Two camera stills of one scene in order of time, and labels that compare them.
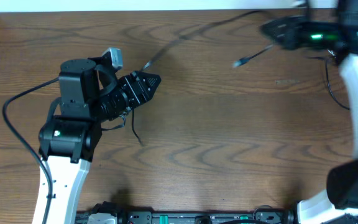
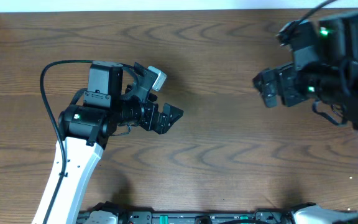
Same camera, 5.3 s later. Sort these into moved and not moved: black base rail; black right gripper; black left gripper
Moved: black right gripper; black left gripper
Not moved: black base rail
